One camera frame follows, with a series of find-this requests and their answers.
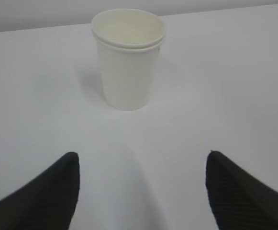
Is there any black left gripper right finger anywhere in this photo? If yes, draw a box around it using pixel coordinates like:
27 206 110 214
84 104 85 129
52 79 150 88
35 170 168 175
205 151 278 230

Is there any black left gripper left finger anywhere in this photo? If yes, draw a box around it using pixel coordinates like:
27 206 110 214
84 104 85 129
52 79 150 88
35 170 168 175
0 152 80 230

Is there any white paper cup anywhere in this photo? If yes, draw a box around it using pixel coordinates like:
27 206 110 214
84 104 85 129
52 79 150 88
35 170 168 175
91 9 166 111

